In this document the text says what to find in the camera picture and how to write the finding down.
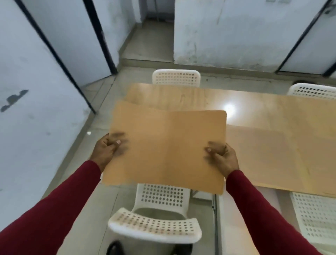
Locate person's right hand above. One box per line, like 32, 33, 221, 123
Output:
205, 142, 240, 180

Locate person's left hand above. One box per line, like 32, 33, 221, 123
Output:
90, 133, 125, 174

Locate brown rectangular table mat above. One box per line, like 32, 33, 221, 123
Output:
285, 131, 336, 198
225, 125, 308, 190
102, 100, 227, 195

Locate person's right forearm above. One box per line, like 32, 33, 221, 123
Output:
226, 170, 324, 255

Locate person's left forearm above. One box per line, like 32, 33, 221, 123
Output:
0, 160, 102, 255

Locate grey metal table leg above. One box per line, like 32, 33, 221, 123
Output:
212, 194, 220, 255

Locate white perforated plastic chair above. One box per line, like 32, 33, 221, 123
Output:
286, 83, 336, 100
152, 69, 201, 88
289, 191, 336, 246
108, 183, 203, 245

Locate black door frame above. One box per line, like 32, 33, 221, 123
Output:
83, 0, 118, 75
14, 0, 96, 115
275, 0, 336, 77

